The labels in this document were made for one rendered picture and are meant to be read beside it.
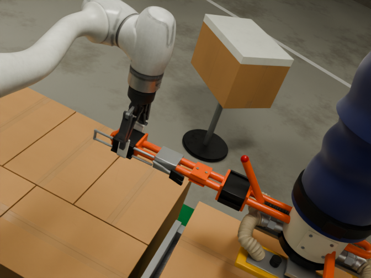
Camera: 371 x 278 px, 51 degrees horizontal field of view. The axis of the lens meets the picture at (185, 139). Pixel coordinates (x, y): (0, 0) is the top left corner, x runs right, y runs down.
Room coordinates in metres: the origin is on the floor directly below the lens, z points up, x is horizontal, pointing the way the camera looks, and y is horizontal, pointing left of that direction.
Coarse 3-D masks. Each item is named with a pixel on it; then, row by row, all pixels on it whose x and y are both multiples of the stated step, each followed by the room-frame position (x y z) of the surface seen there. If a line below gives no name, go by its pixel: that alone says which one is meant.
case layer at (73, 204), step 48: (0, 144) 1.39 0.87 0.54; (48, 144) 1.50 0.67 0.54; (96, 144) 1.62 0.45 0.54; (0, 192) 1.11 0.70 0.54; (48, 192) 1.20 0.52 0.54; (96, 192) 1.29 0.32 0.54; (144, 192) 1.40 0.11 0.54; (0, 240) 0.89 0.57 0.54; (48, 240) 0.96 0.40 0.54; (96, 240) 1.03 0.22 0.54; (144, 240) 1.11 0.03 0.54
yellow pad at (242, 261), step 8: (240, 248) 0.75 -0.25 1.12; (264, 248) 0.78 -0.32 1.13; (240, 256) 0.72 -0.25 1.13; (248, 256) 0.72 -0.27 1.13; (264, 256) 0.74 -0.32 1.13; (272, 256) 0.73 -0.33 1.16; (280, 256) 0.76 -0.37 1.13; (240, 264) 0.70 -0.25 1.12; (248, 264) 0.70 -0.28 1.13; (256, 264) 0.71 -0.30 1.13; (264, 264) 0.72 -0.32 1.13; (272, 264) 0.72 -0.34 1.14; (280, 264) 0.73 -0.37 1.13; (248, 272) 0.69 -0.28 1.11; (256, 272) 0.69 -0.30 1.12; (264, 272) 0.69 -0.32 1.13; (272, 272) 0.70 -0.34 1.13; (280, 272) 0.71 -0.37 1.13
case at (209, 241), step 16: (208, 208) 1.03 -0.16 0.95; (192, 224) 0.93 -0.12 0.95; (208, 224) 0.96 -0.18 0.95; (224, 224) 0.98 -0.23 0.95; (192, 240) 0.86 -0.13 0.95; (208, 240) 0.89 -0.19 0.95; (224, 240) 0.91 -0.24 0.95; (272, 240) 0.98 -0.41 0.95; (176, 256) 0.78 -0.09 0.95; (192, 256) 0.80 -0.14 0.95; (208, 256) 0.82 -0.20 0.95; (224, 256) 0.85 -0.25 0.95; (176, 272) 0.73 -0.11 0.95; (192, 272) 0.75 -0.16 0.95; (208, 272) 0.77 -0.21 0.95; (224, 272) 0.79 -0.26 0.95; (240, 272) 0.81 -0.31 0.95; (320, 272) 0.91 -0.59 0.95; (336, 272) 0.94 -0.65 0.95
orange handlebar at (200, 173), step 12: (144, 144) 0.92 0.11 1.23; (144, 156) 0.87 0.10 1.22; (180, 168) 0.86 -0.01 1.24; (192, 168) 0.89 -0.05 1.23; (204, 168) 0.89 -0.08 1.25; (192, 180) 0.85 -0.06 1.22; (204, 180) 0.84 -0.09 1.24; (216, 180) 0.88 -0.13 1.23; (252, 192) 0.86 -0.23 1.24; (252, 204) 0.81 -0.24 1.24; (276, 204) 0.84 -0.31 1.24; (276, 216) 0.80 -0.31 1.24; (288, 216) 0.81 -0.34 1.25; (360, 252) 0.76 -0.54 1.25; (324, 264) 0.69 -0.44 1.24; (324, 276) 0.65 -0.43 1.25
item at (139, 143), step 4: (116, 132) 0.91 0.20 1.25; (132, 132) 0.93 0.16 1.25; (136, 132) 0.94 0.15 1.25; (140, 132) 0.95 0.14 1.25; (116, 136) 0.89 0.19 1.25; (132, 136) 0.92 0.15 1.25; (136, 136) 0.92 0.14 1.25; (140, 136) 0.93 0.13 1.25; (144, 136) 0.93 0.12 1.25; (112, 140) 0.89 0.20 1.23; (132, 140) 0.90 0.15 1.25; (136, 140) 0.90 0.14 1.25; (140, 140) 0.91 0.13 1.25; (144, 140) 0.93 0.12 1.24; (112, 144) 0.89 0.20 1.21; (136, 144) 0.89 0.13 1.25; (140, 144) 0.90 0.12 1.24
